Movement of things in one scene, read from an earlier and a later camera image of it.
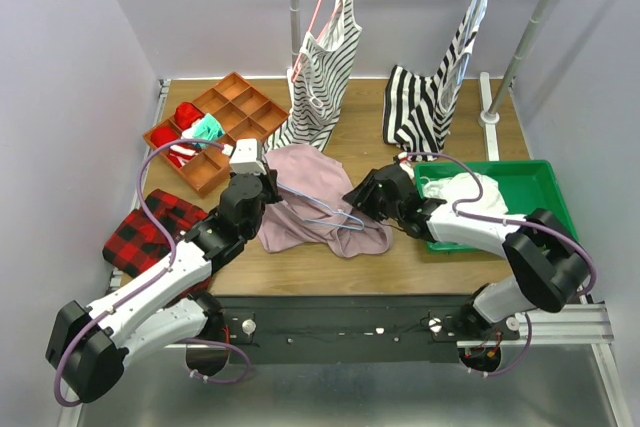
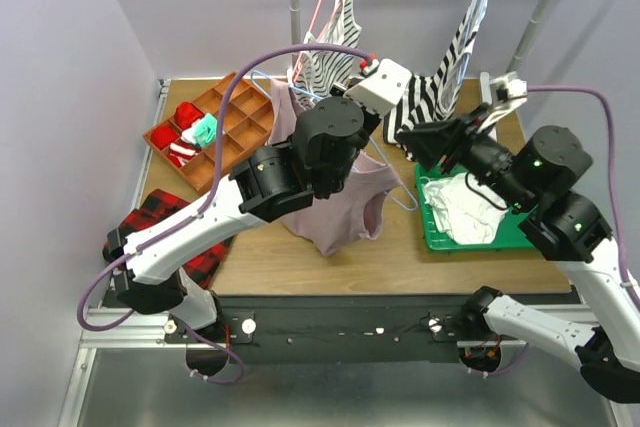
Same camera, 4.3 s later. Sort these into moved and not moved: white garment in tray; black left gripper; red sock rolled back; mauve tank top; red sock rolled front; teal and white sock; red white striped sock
Moved: mauve tank top; black left gripper
Not moved: red sock rolled front; red sock rolled back; white garment in tray; teal and white sock; red white striped sock
